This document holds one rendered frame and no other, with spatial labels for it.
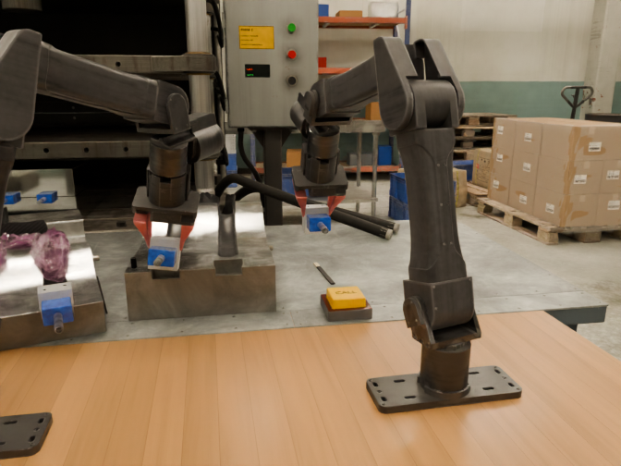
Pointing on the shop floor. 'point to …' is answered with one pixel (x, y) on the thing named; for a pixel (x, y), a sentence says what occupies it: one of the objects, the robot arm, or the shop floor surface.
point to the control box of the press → (268, 78)
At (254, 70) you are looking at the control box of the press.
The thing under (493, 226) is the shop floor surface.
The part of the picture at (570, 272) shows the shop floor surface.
